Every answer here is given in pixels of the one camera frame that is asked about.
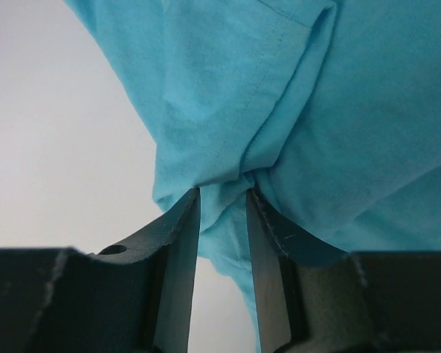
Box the teal t-shirt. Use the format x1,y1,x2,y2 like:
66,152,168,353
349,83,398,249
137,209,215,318
64,0,441,353

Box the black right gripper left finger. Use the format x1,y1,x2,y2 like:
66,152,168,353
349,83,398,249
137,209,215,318
0,189,200,352

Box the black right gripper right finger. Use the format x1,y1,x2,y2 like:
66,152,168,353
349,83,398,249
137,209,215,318
246,189,441,352

